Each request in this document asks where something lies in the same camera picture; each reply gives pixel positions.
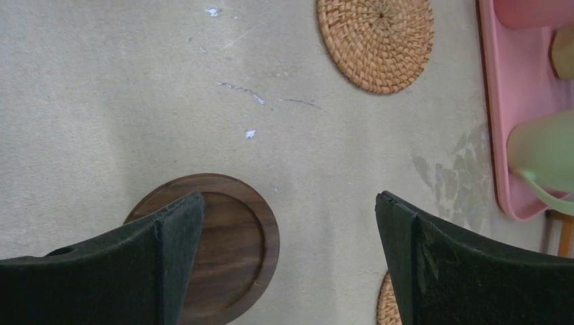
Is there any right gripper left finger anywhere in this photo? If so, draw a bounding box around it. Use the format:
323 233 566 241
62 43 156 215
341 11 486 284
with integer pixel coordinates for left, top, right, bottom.
1 192 204 324

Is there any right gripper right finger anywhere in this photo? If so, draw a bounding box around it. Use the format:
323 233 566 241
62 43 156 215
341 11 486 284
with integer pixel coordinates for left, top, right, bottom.
375 191 573 324

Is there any woven rattan coaster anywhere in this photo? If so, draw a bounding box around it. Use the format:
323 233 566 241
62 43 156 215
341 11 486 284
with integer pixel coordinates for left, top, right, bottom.
316 0 434 95
376 272 402 325

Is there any dark walnut wooden coaster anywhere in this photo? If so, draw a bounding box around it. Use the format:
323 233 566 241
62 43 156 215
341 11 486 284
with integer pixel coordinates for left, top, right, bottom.
125 173 280 324

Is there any wooden tiered shelf rack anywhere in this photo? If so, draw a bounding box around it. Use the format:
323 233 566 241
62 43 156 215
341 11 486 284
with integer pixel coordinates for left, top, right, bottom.
542 210 573 258

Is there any green mug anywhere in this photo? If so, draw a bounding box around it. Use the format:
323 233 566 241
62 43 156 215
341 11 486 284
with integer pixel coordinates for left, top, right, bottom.
506 110 573 215

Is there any pink plastic tray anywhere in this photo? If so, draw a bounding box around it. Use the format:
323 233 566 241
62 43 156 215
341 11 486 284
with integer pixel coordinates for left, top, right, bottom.
477 1 573 221

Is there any yellow mug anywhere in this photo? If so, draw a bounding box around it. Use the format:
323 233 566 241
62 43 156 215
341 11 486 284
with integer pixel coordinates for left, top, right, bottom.
550 24 573 80

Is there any pink mug front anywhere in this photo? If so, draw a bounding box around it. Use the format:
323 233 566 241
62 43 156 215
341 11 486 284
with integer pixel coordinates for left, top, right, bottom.
493 0 573 29

